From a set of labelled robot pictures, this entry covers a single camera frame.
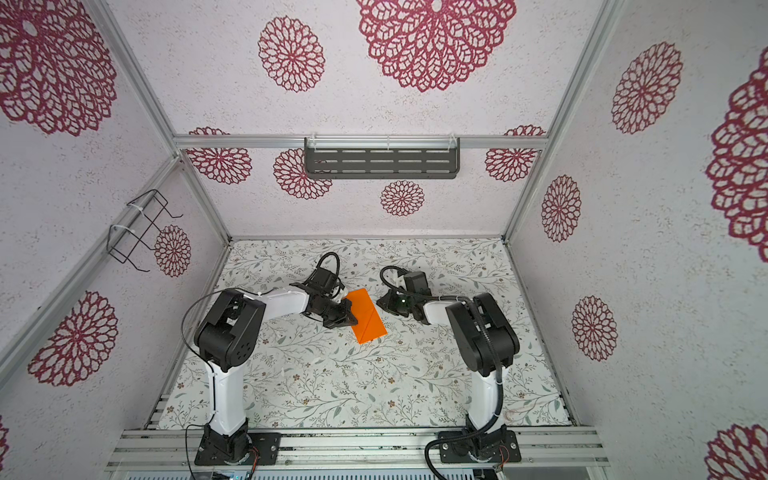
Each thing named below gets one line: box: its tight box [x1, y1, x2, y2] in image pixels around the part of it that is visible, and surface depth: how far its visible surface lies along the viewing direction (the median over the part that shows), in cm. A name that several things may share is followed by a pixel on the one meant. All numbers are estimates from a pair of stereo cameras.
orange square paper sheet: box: [345, 288, 388, 345], surface depth 99 cm
